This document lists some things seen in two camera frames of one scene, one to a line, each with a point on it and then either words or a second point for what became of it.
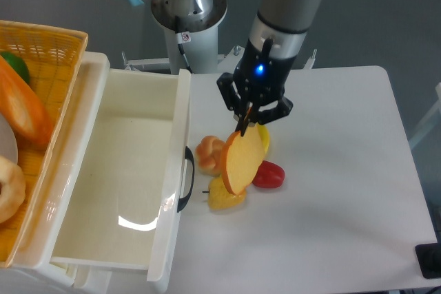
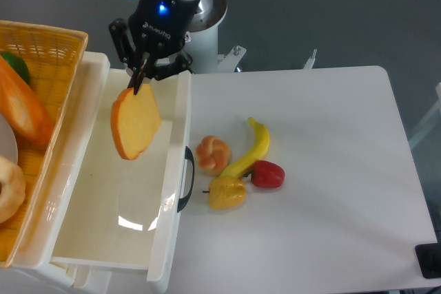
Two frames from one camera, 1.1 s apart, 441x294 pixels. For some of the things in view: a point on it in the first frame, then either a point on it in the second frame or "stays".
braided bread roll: x=209 y=154 stays
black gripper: x=260 y=78 -> x=160 y=20
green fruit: x=18 y=64 stays
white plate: x=9 y=148 stays
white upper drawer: x=127 y=182 stays
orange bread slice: x=242 y=157 -> x=135 y=121
